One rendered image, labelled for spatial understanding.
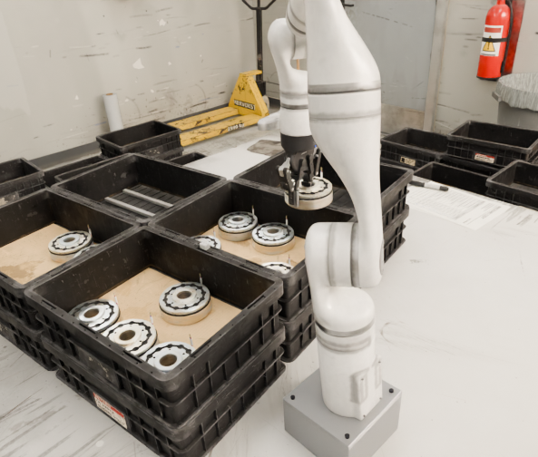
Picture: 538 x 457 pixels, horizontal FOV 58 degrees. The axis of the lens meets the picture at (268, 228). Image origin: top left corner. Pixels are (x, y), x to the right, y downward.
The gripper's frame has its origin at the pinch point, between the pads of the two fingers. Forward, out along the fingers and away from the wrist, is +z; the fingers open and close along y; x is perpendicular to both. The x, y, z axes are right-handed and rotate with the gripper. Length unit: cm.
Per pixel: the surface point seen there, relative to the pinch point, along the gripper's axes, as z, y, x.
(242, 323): 8.4, -31.2, -9.2
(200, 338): 17.6, -31.4, 2.0
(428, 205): 31, 67, -6
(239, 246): 17.7, -2.0, 17.2
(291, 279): 8.4, -16.7, -9.1
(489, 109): 65, 300, 35
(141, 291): 17.7, -27.8, 23.2
